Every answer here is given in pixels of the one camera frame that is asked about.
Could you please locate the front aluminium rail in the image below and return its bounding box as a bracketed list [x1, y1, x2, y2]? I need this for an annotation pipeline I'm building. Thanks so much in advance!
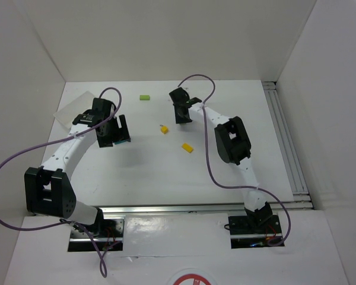
[101, 199, 314, 216]

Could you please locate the teal arch block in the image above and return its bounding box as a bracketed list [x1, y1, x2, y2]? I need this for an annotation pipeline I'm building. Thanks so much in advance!
[113, 140, 131, 145]

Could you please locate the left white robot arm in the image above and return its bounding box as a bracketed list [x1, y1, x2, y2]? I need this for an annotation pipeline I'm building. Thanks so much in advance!
[24, 98, 131, 227]

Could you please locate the red prohibition sign sticker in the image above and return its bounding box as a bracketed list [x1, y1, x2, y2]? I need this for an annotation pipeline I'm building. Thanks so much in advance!
[167, 268, 218, 285]

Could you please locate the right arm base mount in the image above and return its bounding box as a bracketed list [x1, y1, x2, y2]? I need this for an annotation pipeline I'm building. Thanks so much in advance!
[224, 215, 283, 249]

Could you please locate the right aluminium rail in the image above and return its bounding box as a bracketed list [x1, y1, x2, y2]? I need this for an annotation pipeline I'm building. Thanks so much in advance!
[262, 82, 313, 208]

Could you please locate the yellow rectangular block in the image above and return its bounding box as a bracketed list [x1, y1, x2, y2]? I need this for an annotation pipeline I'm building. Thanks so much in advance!
[182, 143, 193, 153]

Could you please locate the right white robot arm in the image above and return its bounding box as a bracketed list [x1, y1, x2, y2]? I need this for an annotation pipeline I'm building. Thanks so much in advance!
[169, 87, 272, 228]

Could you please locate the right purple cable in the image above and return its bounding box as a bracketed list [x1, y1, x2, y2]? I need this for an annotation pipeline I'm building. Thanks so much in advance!
[177, 74, 292, 248]

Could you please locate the aluminium rail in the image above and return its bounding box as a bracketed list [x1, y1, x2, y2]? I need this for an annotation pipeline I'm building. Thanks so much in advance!
[101, 199, 314, 216]
[262, 82, 313, 208]

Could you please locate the light green rectangular block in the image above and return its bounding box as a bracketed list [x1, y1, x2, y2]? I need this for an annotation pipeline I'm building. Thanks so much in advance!
[139, 95, 150, 101]

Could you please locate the clear plastic container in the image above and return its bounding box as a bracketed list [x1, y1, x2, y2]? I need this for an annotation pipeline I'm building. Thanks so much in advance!
[53, 91, 94, 129]

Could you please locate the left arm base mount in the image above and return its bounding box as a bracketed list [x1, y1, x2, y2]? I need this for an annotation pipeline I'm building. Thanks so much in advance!
[68, 217, 125, 252]

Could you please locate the small yellow cube block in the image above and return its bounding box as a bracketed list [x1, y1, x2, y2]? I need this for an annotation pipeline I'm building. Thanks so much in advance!
[161, 126, 169, 134]

